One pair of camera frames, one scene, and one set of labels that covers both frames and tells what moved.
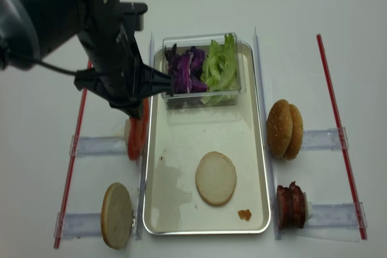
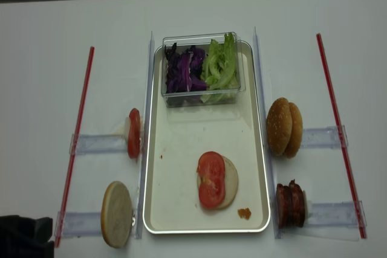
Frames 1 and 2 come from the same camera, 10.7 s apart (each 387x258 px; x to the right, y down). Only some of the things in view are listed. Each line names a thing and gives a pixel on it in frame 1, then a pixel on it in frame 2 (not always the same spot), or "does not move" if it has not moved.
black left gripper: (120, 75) -> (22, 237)
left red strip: (72, 171) does not move
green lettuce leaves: (220, 72) does not move
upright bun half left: (117, 216) does not move
